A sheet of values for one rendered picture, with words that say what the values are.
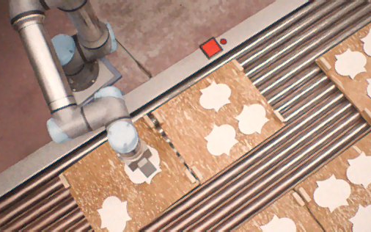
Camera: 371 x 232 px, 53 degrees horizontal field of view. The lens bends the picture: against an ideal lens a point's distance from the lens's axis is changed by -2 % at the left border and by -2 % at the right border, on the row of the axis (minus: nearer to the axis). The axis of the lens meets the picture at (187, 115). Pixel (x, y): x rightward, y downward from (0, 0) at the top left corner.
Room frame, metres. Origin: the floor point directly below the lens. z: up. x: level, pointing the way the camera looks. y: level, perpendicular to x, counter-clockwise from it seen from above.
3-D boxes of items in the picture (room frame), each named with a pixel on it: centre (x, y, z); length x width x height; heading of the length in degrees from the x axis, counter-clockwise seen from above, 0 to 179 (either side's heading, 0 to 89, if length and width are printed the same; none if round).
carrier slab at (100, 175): (0.24, 0.25, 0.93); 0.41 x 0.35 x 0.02; 122
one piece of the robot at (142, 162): (0.26, 0.16, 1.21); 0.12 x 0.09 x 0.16; 38
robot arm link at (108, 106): (0.37, 0.23, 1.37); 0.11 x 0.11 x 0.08; 19
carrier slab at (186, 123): (0.45, -0.12, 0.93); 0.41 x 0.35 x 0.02; 120
